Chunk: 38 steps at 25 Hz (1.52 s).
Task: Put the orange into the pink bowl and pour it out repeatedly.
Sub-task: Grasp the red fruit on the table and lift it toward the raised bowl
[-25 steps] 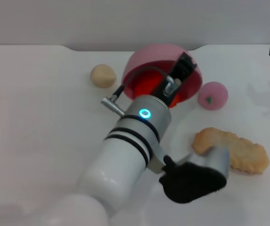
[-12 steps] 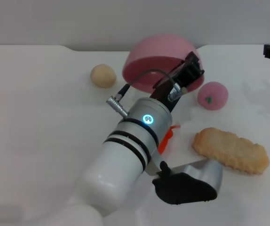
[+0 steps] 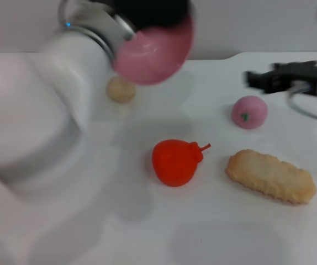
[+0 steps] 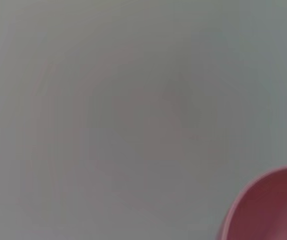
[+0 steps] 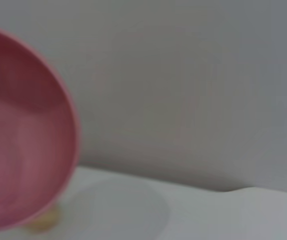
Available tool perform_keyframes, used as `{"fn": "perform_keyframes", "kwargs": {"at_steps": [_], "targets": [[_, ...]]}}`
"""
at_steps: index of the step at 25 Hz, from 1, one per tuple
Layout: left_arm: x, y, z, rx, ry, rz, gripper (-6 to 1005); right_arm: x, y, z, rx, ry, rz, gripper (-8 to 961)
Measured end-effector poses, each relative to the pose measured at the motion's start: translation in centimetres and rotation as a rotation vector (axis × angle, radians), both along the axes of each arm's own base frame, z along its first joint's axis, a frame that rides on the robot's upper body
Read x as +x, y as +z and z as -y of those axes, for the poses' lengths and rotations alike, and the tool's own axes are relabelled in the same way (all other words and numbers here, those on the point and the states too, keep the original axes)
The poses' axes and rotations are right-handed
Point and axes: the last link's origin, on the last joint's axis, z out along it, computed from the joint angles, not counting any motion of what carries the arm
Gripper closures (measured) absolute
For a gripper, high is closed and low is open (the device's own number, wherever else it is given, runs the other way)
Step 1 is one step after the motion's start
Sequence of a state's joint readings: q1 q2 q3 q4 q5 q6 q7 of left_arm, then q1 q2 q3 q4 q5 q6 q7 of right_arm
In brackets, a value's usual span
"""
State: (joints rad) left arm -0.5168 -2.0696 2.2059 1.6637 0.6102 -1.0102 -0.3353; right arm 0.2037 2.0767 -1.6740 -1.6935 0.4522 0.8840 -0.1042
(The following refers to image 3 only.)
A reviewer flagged right arm cable with plug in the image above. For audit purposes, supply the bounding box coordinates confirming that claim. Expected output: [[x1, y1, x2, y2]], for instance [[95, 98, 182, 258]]
[[286, 84, 317, 124]]

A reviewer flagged orange toy fruit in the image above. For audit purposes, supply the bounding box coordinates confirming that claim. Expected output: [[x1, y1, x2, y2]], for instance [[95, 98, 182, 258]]
[[151, 139, 212, 188]]

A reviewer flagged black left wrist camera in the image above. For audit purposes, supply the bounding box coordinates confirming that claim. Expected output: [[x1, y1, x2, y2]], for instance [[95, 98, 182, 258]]
[[113, 0, 196, 29]]

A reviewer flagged pink toy peach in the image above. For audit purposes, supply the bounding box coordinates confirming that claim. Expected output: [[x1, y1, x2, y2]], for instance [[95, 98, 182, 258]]
[[231, 95, 268, 130]]

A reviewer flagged long golden toast bread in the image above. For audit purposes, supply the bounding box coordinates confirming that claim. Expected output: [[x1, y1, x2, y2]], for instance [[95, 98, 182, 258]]
[[225, 149, 317, 206]]

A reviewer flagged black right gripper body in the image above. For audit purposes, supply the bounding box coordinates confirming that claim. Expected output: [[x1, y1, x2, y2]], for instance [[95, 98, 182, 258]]
[[268, 60, 317, 95]]

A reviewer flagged pink plastic bowl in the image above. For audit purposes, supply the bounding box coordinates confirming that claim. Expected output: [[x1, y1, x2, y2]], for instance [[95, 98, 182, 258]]
[[114, 13, 197, 86]]

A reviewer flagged beige round bun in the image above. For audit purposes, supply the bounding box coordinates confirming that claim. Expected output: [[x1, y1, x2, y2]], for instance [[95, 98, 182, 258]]
[[105, 76, 137, 104]]

